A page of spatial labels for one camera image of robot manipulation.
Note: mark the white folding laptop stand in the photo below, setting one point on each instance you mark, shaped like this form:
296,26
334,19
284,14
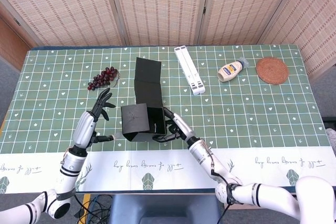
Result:
190,72

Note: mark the black foldable cardboard box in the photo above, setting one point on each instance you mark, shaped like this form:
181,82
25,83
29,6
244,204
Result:
147,77

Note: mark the dark red grape bunch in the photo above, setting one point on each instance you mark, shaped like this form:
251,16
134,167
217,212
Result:
102,78

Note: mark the round brown woven coaster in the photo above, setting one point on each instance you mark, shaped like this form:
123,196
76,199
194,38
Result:
272,70

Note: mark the orange wooden door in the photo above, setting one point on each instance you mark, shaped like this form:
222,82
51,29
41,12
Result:
10,45

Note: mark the bamboo folding screen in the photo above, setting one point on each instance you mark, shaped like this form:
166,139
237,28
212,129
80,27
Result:
157,6

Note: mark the small black block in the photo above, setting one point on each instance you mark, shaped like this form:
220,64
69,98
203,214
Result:
329,123

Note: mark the grey fabric bundle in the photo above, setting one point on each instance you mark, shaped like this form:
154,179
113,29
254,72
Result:
331,140

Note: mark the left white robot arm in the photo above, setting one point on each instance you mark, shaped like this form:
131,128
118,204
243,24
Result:
71,166

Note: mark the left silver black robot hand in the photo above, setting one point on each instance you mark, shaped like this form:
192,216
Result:
84,129

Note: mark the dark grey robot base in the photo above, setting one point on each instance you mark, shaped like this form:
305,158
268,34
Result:
165,208

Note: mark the cream mayonnaise squeeze bottle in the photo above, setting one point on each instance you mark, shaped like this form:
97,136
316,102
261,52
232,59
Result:
229,72

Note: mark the green checked tablecloth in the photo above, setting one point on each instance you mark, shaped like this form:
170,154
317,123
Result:
52,103

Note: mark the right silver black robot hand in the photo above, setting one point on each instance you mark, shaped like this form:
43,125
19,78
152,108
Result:
183,128

